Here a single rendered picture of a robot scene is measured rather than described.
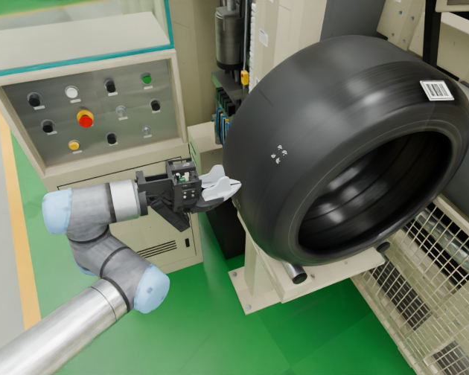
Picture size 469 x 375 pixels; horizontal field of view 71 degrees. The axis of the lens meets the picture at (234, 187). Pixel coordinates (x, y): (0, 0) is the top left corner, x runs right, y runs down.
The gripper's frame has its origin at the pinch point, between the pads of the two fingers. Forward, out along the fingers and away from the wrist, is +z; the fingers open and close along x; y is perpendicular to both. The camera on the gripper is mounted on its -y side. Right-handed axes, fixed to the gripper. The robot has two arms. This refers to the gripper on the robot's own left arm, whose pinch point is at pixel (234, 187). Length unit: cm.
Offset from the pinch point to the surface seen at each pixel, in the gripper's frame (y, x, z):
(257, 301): -117, 23, 37
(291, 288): -33.5, -10.6, 17.2
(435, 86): 25.3, -9.0, 31.4
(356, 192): -20, 7, 47
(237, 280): -118, 39, 32
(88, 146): -30, 63, -30
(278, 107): 16.8, 2.8, 8.2
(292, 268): -27.8, -7.8, 17.7
